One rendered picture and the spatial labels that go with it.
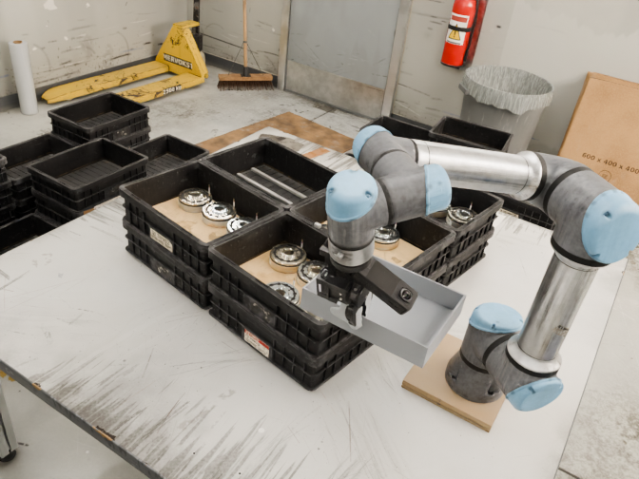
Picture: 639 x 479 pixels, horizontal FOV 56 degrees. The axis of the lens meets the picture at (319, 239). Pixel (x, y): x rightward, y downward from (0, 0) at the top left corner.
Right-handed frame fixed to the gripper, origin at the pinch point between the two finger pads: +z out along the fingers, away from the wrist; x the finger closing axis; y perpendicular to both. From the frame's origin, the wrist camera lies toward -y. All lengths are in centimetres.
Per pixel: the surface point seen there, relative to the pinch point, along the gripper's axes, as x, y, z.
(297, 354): -2.3, 17.8, 29.1
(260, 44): -316, 252, 176
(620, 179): -272, -49, 170
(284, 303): -7.0, 23.0, 17.8
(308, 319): -5.4, 15.7, 17.2
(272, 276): -21, 37, 32
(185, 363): 10, 44, 36
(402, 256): -51, 11, 41
